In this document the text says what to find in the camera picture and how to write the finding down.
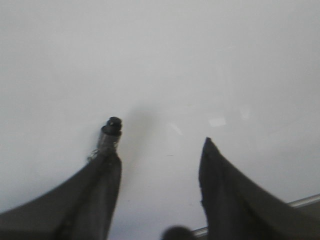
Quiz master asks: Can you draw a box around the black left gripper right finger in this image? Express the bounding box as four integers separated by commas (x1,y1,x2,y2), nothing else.
198,137,320,240

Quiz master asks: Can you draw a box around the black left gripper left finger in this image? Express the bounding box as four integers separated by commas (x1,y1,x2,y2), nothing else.
0,150,122,240

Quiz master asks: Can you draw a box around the white whiteboard with aluminium frame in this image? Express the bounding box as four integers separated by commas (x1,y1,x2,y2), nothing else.
0,0,320,240

